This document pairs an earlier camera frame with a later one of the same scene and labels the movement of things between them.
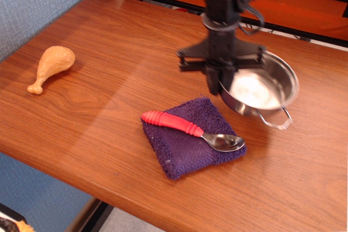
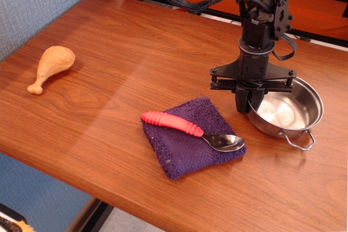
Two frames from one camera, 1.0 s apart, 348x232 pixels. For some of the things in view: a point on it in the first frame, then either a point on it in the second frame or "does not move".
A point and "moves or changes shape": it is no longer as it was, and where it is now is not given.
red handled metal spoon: (221, 142) does not move
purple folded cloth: (185, 153) does not move
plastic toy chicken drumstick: (55, 60) does not move
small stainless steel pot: (265, 90) moves or changes shape
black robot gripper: (221, 52) to (252, 70)
